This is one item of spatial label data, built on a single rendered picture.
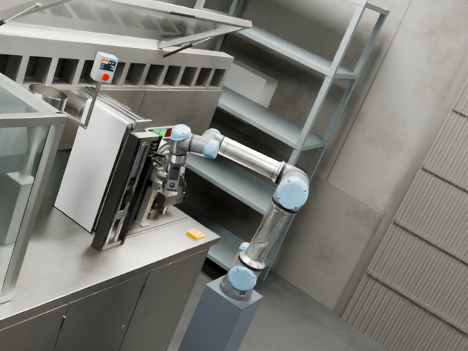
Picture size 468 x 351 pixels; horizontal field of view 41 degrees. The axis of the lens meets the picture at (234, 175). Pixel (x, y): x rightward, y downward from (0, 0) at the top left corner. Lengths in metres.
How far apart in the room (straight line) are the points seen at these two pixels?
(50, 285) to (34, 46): 0.92
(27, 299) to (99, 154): 0.74
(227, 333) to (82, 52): 1.36
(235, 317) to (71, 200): 0.90
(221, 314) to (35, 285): 0.82
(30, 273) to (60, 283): 0.12
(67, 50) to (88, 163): 0.49
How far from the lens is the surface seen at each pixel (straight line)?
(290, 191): 2.39
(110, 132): 2.68
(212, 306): 2.78
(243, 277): 2.55
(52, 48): 2.64
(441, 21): 4.61
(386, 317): 4.90
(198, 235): 3.08
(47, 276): 2.47
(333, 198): 4.85
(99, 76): 2.41
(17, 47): 2.53
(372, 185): 4.75
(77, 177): 2.83
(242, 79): 4.89
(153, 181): 2.93
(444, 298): 4.74
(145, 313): 3.08
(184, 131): 2.43
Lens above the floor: 2.25
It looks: 19 degrees down
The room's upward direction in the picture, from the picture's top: 23 degrees clockwise
